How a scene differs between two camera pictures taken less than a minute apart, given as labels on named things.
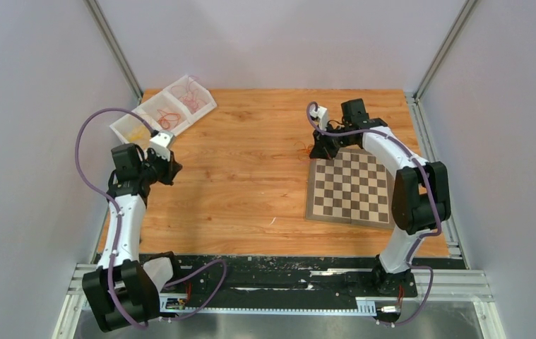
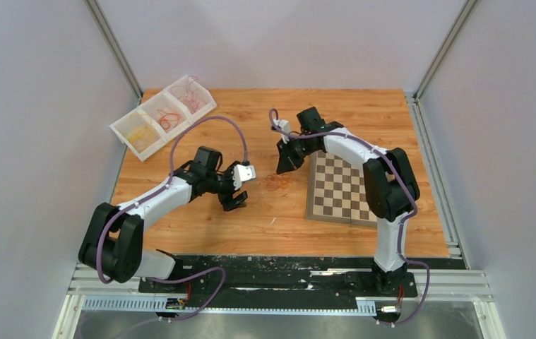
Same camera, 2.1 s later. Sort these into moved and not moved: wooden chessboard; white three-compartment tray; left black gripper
Moved: left black gripper
Not moved: wooden chessboard; white three-compartment tray
